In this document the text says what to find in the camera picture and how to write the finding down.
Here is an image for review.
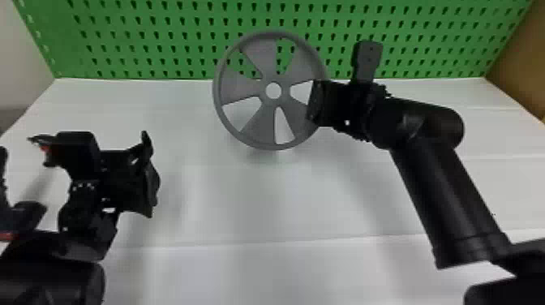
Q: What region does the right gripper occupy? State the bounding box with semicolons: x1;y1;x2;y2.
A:
305;79;353;130

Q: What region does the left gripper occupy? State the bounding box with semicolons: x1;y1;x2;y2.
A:
99;130;161;220

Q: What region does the grey wheel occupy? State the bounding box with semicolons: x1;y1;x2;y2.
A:
212;30;329;152

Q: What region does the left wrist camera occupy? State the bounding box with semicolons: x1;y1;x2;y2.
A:
27;130;104;182

